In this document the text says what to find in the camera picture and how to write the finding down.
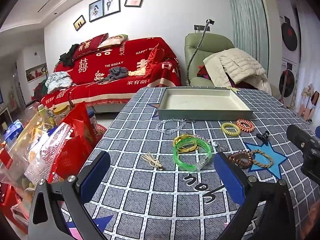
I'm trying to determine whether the gooseneck phone holder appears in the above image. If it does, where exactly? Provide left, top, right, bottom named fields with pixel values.
left=186, top=19, right=215, bottom=85

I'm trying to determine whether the small black picture frame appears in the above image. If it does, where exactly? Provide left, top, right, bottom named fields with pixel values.
left=73, top=15, right=86, bottom=31

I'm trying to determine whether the white washing machine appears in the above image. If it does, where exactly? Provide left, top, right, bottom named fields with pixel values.
left=280, top=15, right=300, bottom=63
left=278, top=57, right=299, bottom=108

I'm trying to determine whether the green armchair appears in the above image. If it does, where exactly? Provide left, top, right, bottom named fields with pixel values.
left=184, top=33, right=273, bottom=88

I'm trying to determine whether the pale crumpled cloth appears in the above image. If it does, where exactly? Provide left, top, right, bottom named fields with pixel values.
left=45, top=71, right=73, bottom=94

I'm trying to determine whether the clear jar blue lid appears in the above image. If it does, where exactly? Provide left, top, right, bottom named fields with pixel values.
left=86, top=109, right=98, bottom=133

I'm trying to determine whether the blue packet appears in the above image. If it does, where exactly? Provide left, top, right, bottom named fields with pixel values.
left=4, top=119, right=24, bottom=145

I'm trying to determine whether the paper cutout decoration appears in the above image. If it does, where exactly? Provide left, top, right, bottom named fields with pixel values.
left=299, top=84, right=317, bottom=124

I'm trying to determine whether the green translucent bangle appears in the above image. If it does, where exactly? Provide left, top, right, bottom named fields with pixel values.
left=173, top=134, right=213, bottom=172

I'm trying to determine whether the tan braided hair tie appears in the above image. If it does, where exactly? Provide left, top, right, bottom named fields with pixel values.
left=251, top=149, right=275, bottom=168

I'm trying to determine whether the wall niche shelf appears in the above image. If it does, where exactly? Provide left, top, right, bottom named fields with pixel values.
left=25, top=63, right=48, bottom=83

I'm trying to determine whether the orange spiral hair tie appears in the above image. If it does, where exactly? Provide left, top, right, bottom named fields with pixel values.
left=236, top=119, right=255, bottom=132

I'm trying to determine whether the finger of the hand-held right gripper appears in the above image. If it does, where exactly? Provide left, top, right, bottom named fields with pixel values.
left=286, top=124, right=311, bottom=147

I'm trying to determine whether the photo print pillow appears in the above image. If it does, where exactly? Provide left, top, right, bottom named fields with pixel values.
left=97, top=34, right=129, bottom=49

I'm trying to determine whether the silver star hair clip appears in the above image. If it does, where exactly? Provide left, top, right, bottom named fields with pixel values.
left=194, top=134, right=213, bottom=143

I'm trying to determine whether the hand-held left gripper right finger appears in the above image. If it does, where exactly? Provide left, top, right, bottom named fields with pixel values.
left=214, top=151, right=304, bottom=240

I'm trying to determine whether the grey-green shallow tray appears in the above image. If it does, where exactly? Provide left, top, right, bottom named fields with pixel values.
left=157, top=87, right=254, bottom=121

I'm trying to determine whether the brown spiral hair tie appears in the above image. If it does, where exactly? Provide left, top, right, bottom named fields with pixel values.
left=227, top=150, right=253, bottom=167

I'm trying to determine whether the red plastic basket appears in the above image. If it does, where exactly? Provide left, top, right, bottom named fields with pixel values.
left=0, top=182, right=28, bottom=233

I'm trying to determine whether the cream quilted jacket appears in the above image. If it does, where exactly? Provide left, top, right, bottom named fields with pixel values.
left=203, top=48, right=272, bottom=93

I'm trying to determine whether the beige cord hair tie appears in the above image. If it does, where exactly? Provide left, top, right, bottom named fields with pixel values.
left=141, top=152, right=165, bottom=170

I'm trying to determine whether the pale striped curtain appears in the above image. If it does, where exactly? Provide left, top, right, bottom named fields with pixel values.
left=225, top=0, right=270, bottom=60

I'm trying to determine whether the red gift bag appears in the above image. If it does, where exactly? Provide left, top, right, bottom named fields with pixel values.
left=49, top=102, right=98, bottom=183

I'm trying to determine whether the red printed sofa cover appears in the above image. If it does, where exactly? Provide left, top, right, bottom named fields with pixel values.
left=40, top=37, right=182, bottom=108

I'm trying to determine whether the red printed pillow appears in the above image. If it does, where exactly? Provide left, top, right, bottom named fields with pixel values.
left=72, top=33, right=109, bottom=62

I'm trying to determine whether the grey crumpled cloth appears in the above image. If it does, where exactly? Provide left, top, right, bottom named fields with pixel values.
left=96, top=67, right=129, bottom=84

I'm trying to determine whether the clear plastic bag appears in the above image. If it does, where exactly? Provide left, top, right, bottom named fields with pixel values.
left=0, top=112, right=75, bottom=193

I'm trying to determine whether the yellow cord hair tie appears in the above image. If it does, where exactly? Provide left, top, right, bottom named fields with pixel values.
left=173, top=134, right=200, bottom=153

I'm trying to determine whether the yellow spiral hair tie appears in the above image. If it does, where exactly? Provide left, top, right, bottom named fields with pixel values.
left=221, top=122, right=241, bottom=137

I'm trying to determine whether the clear bead necklace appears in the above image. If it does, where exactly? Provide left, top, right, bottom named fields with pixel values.
left=156, top=118, right=197, bottom=137

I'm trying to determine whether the grey checked tablecloth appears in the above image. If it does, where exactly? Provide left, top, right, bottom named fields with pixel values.
left=56, top=87, right=320, bottom=240

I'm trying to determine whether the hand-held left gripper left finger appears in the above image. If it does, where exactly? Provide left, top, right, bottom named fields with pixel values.
left=27, top=151, right=111, bottom=240

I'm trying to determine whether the yellow-green bottle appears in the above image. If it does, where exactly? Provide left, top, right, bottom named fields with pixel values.
left=37, top=104, right=57, bottom=128

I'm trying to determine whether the red cloth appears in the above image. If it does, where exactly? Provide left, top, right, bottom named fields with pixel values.
left=197, top=65, right=213, bottom=79

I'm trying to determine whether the dark clothes pile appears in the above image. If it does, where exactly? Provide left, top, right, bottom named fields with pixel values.
left=59, top=44, right=80, bottom=67

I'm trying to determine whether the red satin cushion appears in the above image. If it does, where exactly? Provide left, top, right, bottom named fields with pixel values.
left=145, top=44, right=167, bottom=75

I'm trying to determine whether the tall black picture frame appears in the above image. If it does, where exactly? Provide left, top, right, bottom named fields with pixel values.
left=104, top=0, right=121, bottom=16
left=89, top=0, right=104, bottom=22

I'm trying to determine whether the jar with yellow lid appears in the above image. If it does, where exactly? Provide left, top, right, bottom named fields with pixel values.
left=54, top=104, right=71, bottom=117

